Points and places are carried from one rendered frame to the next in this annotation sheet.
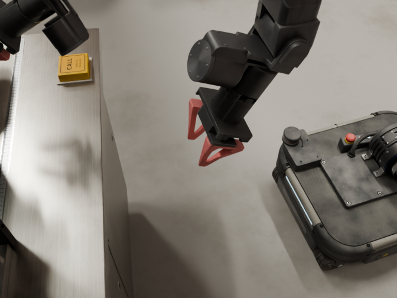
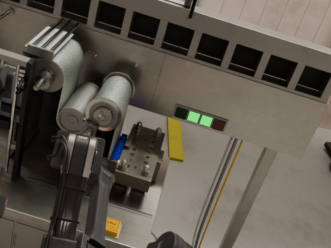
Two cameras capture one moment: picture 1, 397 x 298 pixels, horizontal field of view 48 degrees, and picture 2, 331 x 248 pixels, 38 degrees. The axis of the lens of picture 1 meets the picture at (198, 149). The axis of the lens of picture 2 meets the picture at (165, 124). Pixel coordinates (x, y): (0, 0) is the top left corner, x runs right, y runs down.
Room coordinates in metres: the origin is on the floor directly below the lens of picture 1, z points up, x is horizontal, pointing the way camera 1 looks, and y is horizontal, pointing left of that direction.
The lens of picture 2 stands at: (1.08, -1.08, 2.25)
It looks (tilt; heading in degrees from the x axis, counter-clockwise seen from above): 30 degrees down; 98
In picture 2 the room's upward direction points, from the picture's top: 18 degrees clockwise
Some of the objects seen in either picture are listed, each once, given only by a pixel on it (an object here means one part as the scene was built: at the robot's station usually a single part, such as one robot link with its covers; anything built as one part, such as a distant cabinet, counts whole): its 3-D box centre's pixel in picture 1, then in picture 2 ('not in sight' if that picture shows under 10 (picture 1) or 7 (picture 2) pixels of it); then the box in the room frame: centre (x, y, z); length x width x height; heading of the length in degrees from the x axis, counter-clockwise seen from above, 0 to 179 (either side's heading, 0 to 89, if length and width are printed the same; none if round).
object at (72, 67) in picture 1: (74, 67); (110, 226); (0.79, 0.30, 0.91); 0.07 x 0.07 x 0.02; 9
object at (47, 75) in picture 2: not in sight; (44, 78); (0.35, 0.44, 1.34); 0.06 x 0.06 x 0.06; 9
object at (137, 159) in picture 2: not in sight; (140, 155); (0.75, 0.69, 1.00); 0.40 x 0.16 x 0.06; 99
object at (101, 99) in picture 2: not in sight; (103, 114); (0.60, 0.50, 1.25); 0.15 x 0.01 x 0.15; 9
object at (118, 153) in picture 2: not in sight; (118, 149); (0.66, 0.64, 1.03); 0.21 x 0.04 x 0.03; 99
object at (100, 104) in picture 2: not in sight; (111, 100); (0.58, 0.63, 1.25); 0.26 x 0.12 x 0.12; 99
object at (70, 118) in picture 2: not in sight; (81, 107); (0.46, 0.61, 1.18); 0.26 x 0.12 x 0.12; 99
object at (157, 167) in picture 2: not in sight; (158, 166); (0.84, 0.72, 0.97); 0.10 x 0.03 x 0.11; 99
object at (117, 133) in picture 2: not in sight; (117, 132); (0.64, 0.63, 1.11); 0.23 x 0.01 x 0.18; 99
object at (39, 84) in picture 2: not in sight; (38, 85); (0.36, 0.39, 1.34); 0.06 x 0.03 x 0.03; 99
